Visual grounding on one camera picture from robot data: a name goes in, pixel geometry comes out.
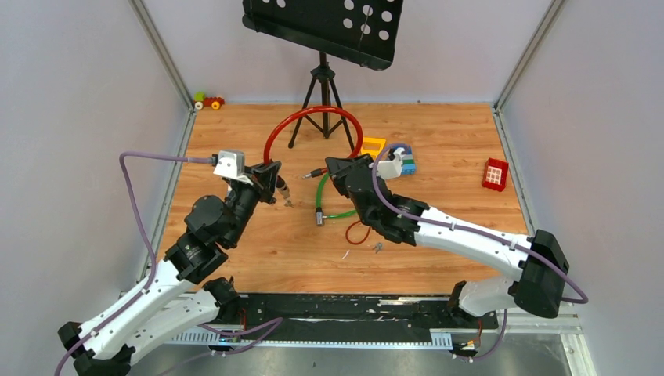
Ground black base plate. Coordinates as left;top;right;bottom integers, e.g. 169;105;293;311
212;293;498;343

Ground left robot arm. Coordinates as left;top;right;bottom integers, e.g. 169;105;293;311
58;161;281;375

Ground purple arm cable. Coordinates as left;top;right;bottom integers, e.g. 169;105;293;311
370;143;590;363
54;151;283;376

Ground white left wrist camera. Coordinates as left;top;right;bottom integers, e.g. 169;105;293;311
213;150;253;185

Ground blue green stacked blocks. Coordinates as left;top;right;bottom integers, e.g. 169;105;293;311
401;146;417;175

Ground red padlock with thin cable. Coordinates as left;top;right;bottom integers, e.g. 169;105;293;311
345;220;371;245

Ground red window block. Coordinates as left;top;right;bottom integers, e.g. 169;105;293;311
482;158;509;192

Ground toy car red green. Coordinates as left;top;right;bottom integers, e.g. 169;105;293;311
193;92;225;110

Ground green cable lock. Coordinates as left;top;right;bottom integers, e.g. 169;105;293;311
315;173;356;226

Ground yellow triangular plastic piece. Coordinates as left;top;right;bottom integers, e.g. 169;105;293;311
360;136;387;160

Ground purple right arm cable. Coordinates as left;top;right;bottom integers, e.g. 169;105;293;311
370;143;590;363

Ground thick red cable lock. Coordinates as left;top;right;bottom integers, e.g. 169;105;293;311
261;105;363;165

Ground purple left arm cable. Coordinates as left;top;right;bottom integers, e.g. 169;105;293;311
54;151;283;376

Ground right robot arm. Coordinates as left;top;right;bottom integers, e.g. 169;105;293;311
325;155;569;327

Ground black music stand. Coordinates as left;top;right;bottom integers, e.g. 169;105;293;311
241;0;405;156

